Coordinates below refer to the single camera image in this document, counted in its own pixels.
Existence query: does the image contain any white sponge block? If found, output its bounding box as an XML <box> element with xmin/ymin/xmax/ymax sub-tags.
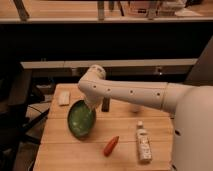
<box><xmin>58</xmin><ymin>91</ymin><xmax>70</xmax><ymax>106</ymax></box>

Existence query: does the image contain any black office chair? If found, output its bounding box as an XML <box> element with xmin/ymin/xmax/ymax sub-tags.
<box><xmin>0</xmin><ymin>62</ymin><xmax>49</xmax><ymax>171</ymax></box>

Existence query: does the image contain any green ceramic bowl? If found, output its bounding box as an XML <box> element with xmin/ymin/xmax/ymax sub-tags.
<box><xmin>67</xmin><ymin>100</ymin><xmax>96</xmax><ymax>139</ymax></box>

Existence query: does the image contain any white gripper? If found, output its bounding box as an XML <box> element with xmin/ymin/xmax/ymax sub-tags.
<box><xmin>84</xmin><ymin>95</ymin><xmax>110</xmax><ymax>112</ymax></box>

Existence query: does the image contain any orange carrot toy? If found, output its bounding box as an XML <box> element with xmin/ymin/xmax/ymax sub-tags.
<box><xmin>103</xmin><ymin>136</ymin><xmax>119</xmax><ymax>156</ymax></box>

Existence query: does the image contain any wooden shelf table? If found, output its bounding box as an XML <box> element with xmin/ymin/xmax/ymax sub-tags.
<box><xmin>0</xmin><ymin>0</ymin><xmax>213</xmax><ymax>23</ymax></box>

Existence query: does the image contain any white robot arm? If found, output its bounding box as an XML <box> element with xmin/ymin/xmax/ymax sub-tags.
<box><xmin>78</xmin><ymin>65</ymin><xmax>213</xmax><ymax>171</ymax></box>

